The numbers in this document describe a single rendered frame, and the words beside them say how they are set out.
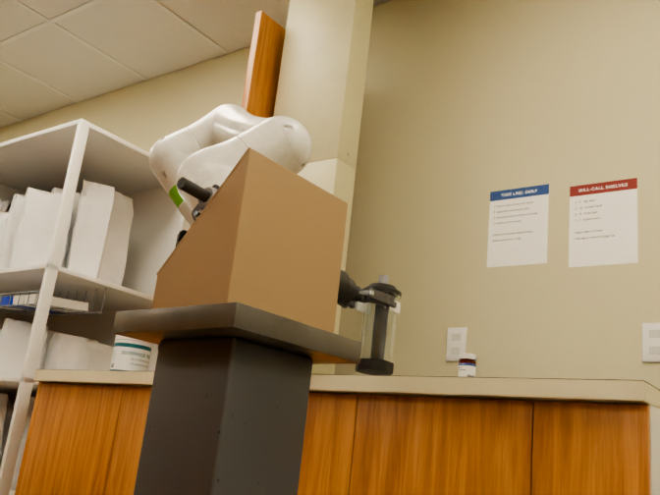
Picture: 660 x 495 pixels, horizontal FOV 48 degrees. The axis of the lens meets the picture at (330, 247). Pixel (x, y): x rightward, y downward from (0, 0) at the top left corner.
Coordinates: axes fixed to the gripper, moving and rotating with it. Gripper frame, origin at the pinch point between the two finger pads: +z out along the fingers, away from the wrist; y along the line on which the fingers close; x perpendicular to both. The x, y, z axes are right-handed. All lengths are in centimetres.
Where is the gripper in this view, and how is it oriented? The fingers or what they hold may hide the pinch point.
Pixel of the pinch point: (379, 306)
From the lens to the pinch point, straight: 206.7
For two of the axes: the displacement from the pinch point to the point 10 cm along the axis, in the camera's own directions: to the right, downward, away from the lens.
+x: -1.2, 9.5, -2.9
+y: -8.0, 0.8, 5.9
